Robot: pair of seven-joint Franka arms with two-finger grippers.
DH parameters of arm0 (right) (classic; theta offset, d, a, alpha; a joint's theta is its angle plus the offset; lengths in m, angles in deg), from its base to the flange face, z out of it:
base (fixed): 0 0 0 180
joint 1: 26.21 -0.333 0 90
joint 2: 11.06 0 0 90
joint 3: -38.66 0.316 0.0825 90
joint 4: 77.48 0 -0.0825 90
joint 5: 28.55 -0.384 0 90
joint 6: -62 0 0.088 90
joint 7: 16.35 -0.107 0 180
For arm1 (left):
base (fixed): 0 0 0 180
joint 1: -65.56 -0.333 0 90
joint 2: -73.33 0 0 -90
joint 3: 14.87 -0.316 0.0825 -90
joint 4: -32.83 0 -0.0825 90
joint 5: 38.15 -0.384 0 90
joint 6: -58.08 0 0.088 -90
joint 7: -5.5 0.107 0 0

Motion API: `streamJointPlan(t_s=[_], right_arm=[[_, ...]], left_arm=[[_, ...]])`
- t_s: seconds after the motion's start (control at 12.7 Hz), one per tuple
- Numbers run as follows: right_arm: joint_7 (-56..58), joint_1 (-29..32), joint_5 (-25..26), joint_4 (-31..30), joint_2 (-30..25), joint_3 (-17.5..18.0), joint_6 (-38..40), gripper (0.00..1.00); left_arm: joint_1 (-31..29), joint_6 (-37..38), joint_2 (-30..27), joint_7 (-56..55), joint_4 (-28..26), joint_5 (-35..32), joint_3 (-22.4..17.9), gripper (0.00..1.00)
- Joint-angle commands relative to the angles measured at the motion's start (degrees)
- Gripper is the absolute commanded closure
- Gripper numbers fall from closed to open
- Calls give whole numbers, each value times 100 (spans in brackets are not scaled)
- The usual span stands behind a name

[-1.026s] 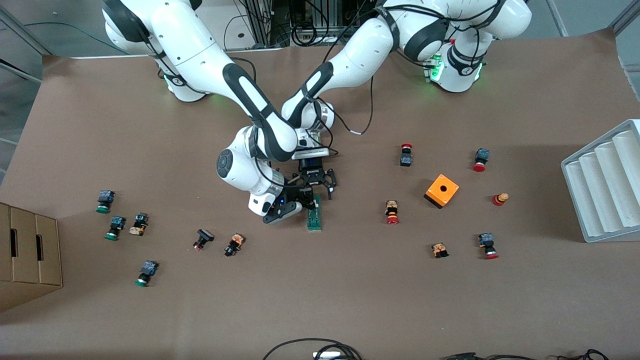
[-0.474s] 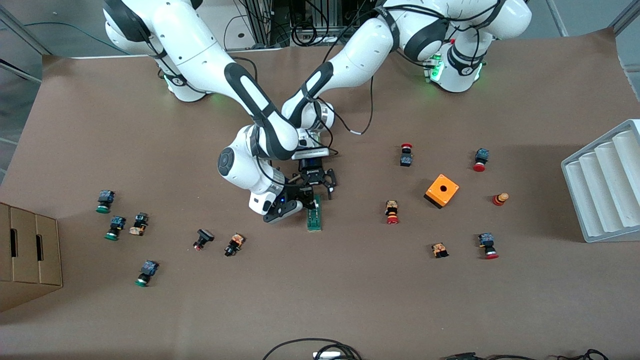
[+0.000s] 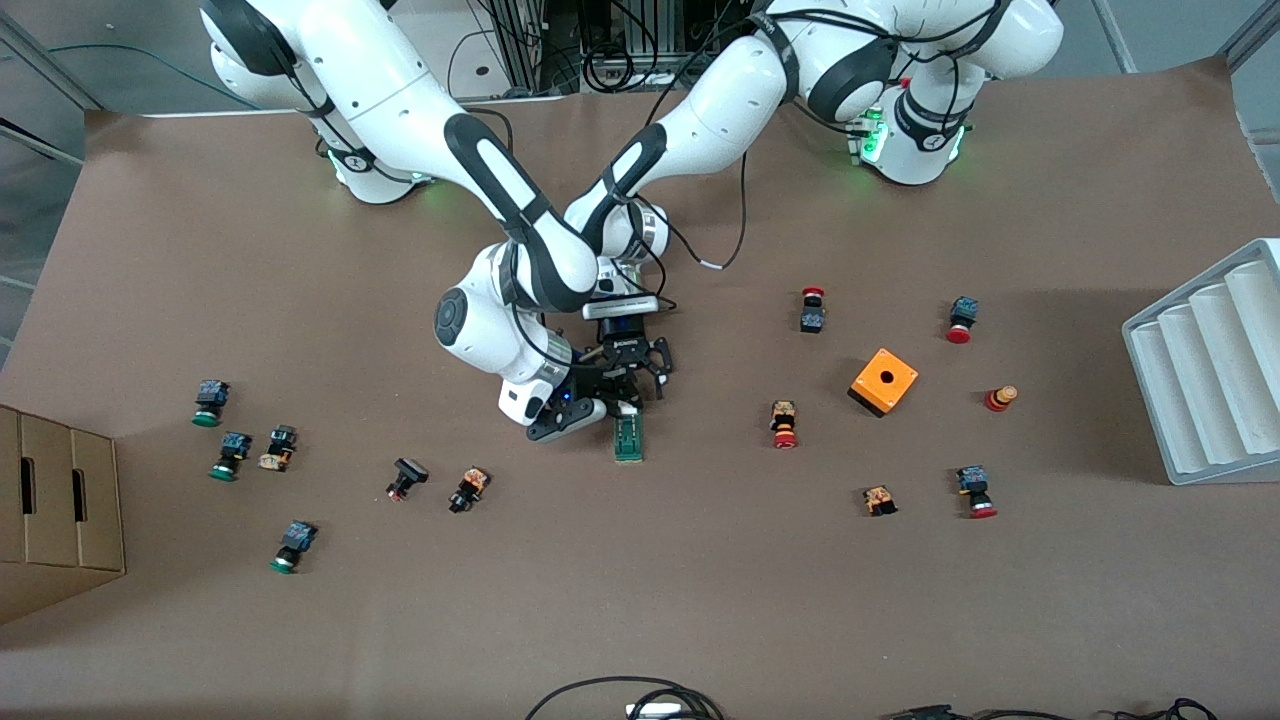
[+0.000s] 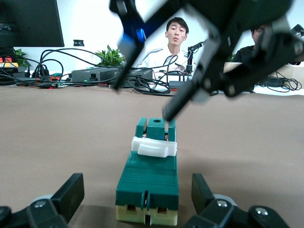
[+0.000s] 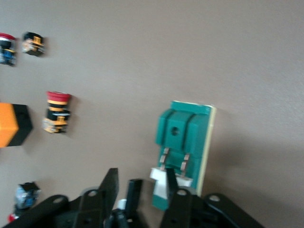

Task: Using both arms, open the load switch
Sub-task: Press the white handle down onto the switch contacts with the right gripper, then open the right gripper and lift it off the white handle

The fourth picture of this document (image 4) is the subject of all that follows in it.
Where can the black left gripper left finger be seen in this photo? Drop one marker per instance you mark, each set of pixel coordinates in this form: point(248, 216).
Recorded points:
point(57, 204)

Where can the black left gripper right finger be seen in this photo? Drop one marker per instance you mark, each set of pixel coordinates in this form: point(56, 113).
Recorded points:
point(213, 209)

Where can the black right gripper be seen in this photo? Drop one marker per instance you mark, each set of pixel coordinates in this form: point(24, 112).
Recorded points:
point(237, 12)

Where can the dark grey electronics box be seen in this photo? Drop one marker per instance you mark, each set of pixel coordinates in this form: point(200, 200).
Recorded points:
point(140, 74)

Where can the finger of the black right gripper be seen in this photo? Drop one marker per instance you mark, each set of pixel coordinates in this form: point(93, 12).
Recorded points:
point(185, 95)
point(129, 35)

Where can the person in black shirt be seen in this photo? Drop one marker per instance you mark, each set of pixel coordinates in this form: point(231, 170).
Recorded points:
point(244, 54)

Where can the grey flat device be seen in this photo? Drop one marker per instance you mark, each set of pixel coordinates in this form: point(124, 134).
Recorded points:
point(179, 84)

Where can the black computer monitor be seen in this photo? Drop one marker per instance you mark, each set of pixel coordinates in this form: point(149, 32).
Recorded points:
point(31, 23)

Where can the green potted plant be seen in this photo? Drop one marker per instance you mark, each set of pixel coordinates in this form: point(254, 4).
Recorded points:
point(21, 58)
point(110, 57)

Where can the black round cap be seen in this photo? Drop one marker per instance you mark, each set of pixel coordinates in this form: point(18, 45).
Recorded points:
point(78, 43)

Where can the black camera on stand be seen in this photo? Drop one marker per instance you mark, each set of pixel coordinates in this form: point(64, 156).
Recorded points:
point(298, 29)

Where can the man in white jacket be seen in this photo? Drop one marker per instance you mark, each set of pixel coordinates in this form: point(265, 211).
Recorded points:
point(175, 47)

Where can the red orange colourful cube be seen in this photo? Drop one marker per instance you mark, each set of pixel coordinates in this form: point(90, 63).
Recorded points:
point(8, 62)

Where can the green load switch cream base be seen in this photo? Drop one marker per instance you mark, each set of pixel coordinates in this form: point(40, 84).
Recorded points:
point(149, 175)

